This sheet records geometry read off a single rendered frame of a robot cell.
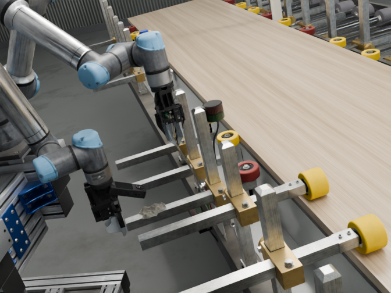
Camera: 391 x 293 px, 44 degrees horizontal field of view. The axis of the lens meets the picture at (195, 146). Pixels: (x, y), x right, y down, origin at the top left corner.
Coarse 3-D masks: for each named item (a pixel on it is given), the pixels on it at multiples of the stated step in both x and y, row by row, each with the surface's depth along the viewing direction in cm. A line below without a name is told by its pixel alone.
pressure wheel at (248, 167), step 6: (240, 162) 157; (246, 162) 156; (252, 162) 155; (240, 168) 154; (246, 168) 153; (252, 168) 153; (258, 168) 152; (240, 174) 151; (246, 174) 151; (252, 174) 151; (258, 174) 153; (246, 180) 152; (252, 180) 152; (252, 192) 158
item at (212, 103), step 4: (212, 100) 148; (216, 100) 148; (204, 104) 147; (208, 104) 146; (212, 104) 145; (216, 104) 145; (220, 112) 145; (208, 124) 147; (216, 132) 150; (216, 160) 155
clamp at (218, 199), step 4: (208, 184) 156; (212, 184) 155; (216, 184) 155; (220, 184) 155; (224, 184) 154; (208, 188) 157; (212, 188) 153; (216, 188) 153; (224, 188) 152; (212, 192) 152; (216, 192) 151; (216, 196) 149; (220, 196) 150; (216, 200) 150; (220, 200) 150; (216, 204) 151; (220, 204) 151; (224, 204) 151
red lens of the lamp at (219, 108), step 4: (220, 100) 147; (220, 104) 145; (204, 108) 145; (208, 108) 144; (212, 108) 144; (216, 108) 144; (220, 108) 145; (208, 112) 145; (212, 112) 144; (216, 112) 144
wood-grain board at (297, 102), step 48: (192, 48) 288; (240, 48) 268; (288, 48) 250; (336, 48) 235; (240, 96) 208; (288, 96) 197; (336, 96) 187; (384, 96) 179; (288, 144) 162; (336, 144) 156; (384, 144) 150; (336, 192) 133; (384, 192) 129; (384, 288) 101
